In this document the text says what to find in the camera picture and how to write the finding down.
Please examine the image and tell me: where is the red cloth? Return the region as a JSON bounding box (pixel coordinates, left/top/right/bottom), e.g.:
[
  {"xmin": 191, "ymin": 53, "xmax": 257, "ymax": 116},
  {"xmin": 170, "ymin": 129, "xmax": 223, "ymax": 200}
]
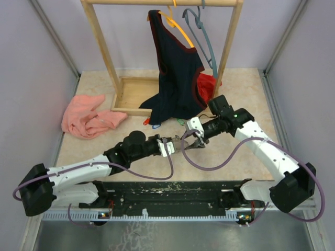
[{"xmin": 197, "ymin": 73, "xmax": 216, "ymax": 104}]

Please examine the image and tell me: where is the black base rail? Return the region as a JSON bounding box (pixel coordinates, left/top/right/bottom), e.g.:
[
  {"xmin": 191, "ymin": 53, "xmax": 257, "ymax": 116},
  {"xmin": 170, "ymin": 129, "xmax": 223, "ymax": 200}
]
[{"xmin": 78, "ymin": 179, "xmax": 265, "ymax": 218}]

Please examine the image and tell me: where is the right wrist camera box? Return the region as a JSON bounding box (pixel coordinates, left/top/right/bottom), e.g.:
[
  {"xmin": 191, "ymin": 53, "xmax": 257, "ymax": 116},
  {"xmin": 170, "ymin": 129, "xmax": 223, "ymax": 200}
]
[{"xmin": 186, "ymin": 117, "xmax": 205, "ymax": 138}]

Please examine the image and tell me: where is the green key tag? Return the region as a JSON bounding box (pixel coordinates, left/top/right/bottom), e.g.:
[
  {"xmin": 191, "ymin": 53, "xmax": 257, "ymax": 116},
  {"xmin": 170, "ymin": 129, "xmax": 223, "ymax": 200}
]
[{"xmin": 177, "ymin": 119, "xmax": 185, "ymax": 126}]

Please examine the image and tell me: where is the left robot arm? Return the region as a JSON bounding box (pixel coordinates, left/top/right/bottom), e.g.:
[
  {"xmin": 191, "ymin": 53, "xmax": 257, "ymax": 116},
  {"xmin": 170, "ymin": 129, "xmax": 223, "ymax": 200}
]
[{"xmin": 13, "ymin": 131, "xmax": 176, "ymax": 216}]

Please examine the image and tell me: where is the dark navy vest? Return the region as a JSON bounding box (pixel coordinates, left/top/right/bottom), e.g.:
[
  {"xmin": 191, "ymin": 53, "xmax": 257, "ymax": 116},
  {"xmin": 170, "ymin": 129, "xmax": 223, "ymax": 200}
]
[{"xmin": 139, "ymin": 10, "xmax": 207, "ymax": 125}]

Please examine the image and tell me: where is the pink cloth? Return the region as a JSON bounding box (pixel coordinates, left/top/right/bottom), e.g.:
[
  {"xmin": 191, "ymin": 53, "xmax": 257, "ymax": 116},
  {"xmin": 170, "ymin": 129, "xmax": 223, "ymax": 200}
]
[{"xmin": 61, "ymin": 95, "xmax": 128, "ymax": 140}]

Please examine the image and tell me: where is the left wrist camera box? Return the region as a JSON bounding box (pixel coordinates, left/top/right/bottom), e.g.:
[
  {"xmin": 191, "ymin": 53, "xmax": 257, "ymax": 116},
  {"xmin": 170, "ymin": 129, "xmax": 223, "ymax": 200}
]
[{"xmin": 158, "ymin": 144, "xmax": 175, "ymax": 157}]

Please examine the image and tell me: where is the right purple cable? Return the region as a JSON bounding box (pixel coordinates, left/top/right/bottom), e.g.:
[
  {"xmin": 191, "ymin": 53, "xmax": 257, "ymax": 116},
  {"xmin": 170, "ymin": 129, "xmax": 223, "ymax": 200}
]
[{"xmin": 181, "ymin": 129, "xmax": 326, "ymax": 227}]

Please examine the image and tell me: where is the red key tag left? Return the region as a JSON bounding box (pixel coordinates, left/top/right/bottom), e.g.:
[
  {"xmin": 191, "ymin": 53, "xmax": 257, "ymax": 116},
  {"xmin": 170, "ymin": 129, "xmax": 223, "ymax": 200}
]
[{"xmin": 143, "ymin": 118, "xmax": 150, "ymax": 126}]

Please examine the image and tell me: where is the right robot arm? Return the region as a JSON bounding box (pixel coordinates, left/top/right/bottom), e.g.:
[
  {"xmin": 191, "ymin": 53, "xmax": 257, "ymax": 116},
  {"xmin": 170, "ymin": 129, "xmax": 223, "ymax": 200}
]
[{"xmin": 186, "ymin": 95, "xmax": 316, "ymax": 213}]

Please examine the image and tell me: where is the grey-blue hanger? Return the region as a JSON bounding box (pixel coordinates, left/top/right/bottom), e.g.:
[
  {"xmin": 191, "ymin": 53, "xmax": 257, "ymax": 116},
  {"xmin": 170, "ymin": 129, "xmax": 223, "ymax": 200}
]
[{"xmin": 182, "ymin": 0, "xmax": 218, "ymax": 79}]

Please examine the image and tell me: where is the yellow hanger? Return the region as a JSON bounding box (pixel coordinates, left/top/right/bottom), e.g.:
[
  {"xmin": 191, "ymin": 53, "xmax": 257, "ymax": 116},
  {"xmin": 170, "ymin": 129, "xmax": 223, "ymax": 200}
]
[{"xmin": 158, "ymin": 6, "xmax": 194, "ymax": 48}]

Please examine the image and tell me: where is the wooden clothes rack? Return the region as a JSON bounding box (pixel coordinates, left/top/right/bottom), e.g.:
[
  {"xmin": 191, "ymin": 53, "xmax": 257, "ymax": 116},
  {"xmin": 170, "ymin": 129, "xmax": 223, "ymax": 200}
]
[{"xmin": 81, "ymin": 1, "xmax": 243, "ymax": 116}]

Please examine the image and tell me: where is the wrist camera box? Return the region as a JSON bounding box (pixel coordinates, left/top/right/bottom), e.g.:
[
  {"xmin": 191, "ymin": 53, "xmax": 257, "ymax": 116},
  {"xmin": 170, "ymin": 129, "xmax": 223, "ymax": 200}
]
[
  {"xmin": 186, "ymin": 117, "xmax": 205, "ymax": 138},
  {"xmin": 158, "ymin": 144, "xmax": 175, "ymax": 157}
]

